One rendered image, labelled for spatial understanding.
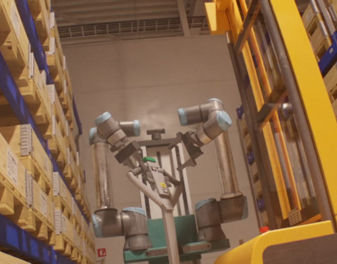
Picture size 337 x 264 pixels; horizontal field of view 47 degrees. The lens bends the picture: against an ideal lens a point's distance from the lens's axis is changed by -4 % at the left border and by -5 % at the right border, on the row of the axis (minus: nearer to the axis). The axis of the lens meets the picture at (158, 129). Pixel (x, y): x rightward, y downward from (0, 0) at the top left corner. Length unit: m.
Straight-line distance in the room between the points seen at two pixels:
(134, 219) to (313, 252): 1.25
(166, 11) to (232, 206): 9.11
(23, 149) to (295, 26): 1.75
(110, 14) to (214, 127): 9.38
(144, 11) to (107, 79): 3.16
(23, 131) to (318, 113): 1.77
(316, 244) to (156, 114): 6.82
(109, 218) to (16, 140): 0.77
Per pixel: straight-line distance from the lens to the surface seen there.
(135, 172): 1.99
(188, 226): 2.73
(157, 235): 2.69
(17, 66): 2.71
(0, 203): 1.99
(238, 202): 2.61
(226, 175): 2.60
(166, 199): 2.07
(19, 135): 2.70
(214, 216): 2.61
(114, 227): 2.53
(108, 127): 2.05
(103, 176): 2.62
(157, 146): 2.94
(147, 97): 8.39
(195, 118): 2.04
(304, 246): 1.64
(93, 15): 11.14
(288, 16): 2.17
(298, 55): 2.04
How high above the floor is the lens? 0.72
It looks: 23 degrees up
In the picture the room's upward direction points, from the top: 8 degrees counter-clockwise
